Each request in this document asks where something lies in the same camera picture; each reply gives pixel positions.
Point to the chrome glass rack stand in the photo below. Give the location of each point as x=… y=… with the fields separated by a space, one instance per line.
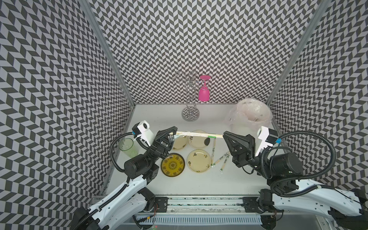
x=190 y=113

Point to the pink wine glass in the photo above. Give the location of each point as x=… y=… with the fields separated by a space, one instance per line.
x=204 y=93

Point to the yellow patterned plate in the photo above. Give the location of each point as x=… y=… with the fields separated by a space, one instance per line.
x=173 y=165

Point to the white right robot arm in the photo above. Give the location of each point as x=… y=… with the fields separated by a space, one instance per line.
x=288 y=188

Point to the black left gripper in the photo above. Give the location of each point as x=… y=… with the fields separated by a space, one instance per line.
x=163 y=143

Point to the green drinking glass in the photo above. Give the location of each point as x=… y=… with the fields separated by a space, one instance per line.
x=128 y=147

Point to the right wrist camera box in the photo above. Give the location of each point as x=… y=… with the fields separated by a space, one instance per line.
x=266 y=137

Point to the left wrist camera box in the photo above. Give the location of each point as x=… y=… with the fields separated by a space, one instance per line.
x=142 y=130

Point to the metal base rail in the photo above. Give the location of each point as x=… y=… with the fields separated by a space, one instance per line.
x=219 y=213

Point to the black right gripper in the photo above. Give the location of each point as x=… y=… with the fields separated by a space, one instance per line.
x=243 y=150

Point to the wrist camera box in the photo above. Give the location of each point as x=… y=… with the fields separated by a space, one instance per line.
x=266 y=137
x=142 y=130

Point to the cream plate left rear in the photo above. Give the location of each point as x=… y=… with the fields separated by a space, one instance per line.
x=180 y=143

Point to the white trash bin with bag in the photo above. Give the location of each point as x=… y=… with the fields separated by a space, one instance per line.
x=248 y=116

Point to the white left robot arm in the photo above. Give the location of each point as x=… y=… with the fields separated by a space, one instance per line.
x=132 y=196

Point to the cream plate with green patch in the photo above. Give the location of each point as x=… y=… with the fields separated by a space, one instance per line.
x=198 y=142

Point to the cream plate with red stamps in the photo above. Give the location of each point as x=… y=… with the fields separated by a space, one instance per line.
x=199 y=161

